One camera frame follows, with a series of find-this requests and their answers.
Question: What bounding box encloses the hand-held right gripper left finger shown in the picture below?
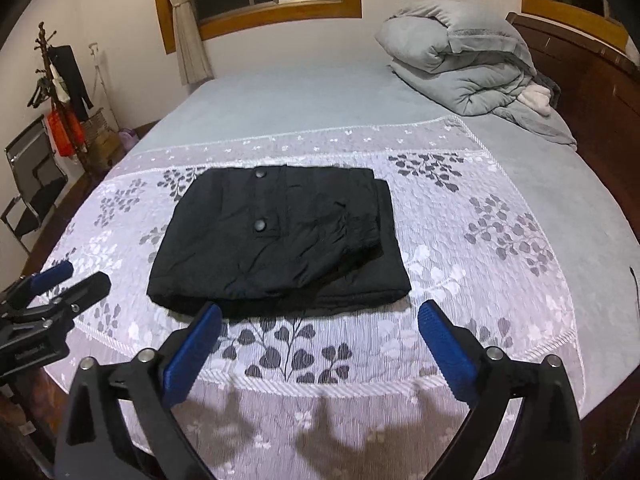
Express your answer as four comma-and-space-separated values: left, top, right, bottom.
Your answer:
52, 301, 224, 480

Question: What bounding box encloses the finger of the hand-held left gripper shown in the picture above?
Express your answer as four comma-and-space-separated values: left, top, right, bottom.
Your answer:
10, 272, 112, 333
0, 260, 75, 317

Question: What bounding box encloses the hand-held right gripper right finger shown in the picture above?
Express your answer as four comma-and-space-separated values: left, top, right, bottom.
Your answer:
417, 300, 586, 480

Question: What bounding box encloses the black jacket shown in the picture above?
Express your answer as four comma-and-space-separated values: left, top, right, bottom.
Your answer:
146, 164, 412, 319

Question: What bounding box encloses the white floral bedspread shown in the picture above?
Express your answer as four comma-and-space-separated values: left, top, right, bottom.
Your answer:
37, 115, 587, 480

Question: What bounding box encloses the black metal chair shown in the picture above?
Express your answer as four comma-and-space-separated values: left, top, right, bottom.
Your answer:
0, 115, 69, 255

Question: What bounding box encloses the orange hanging garment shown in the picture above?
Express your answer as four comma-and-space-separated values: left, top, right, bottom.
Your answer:
45, 110, 87, 159

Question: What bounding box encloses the woven basket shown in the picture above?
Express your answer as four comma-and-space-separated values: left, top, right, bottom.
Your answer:
81, 107, 119, 172

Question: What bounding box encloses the black hanging garment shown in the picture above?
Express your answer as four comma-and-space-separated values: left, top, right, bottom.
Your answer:
48, 45, 95, 122

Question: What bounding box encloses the white metal stand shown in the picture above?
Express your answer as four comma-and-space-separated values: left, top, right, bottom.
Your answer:
89, 42, 122, 133

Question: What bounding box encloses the wooden coat rack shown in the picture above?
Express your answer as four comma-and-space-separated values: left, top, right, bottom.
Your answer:
27, 21, 98, 178

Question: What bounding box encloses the white crumpled cloth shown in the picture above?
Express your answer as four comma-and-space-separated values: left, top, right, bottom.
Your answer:
517, 84, 554, 117

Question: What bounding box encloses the beige curtain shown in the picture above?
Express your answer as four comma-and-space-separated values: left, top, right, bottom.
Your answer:
159, 0, 216, 87

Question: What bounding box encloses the grey bed sheet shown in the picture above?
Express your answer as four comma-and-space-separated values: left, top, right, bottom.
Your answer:
132, 52, 640, 413

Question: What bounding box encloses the grey folded duvet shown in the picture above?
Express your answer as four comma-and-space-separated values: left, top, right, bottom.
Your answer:
375, 0, 579, 151

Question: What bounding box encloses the wooden headboard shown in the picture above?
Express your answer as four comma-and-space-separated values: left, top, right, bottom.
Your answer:
505, 10, 640, 243

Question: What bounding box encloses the black cable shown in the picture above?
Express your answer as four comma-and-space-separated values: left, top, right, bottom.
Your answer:
628, 267, 640, 323

